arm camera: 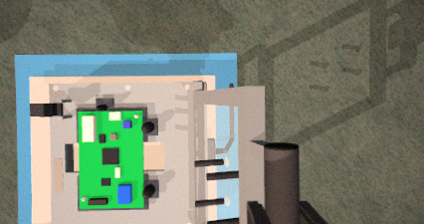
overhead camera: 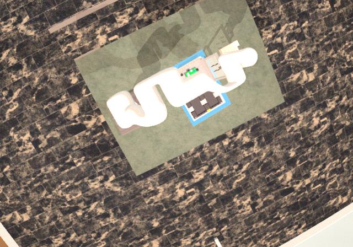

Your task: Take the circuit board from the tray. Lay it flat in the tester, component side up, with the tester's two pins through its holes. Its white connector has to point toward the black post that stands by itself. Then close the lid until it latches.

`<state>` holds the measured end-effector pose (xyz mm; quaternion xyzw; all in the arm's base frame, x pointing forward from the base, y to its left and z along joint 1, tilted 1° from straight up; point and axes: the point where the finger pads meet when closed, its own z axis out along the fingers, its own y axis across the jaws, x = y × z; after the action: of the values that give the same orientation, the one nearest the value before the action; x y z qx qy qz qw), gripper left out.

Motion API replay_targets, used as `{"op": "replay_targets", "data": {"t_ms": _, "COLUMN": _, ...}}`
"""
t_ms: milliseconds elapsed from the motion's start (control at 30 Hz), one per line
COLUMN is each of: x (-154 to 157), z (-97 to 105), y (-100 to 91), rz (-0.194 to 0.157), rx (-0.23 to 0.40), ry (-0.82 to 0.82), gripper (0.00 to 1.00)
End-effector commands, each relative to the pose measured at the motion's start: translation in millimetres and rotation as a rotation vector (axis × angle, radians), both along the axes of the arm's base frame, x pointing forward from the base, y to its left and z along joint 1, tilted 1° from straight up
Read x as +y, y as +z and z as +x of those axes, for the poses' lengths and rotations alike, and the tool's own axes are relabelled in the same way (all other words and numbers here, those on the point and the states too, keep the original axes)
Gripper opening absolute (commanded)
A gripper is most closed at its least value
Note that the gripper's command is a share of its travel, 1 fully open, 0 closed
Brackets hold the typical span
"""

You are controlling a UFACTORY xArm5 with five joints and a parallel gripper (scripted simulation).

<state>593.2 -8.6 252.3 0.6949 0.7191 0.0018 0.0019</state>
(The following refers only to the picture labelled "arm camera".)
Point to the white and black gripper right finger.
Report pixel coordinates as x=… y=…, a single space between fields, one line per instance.
x=308 y=215

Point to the green circuit board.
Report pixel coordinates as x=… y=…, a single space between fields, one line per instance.
x=111 y=159

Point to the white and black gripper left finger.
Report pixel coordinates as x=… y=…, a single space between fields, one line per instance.
x=256 y=213

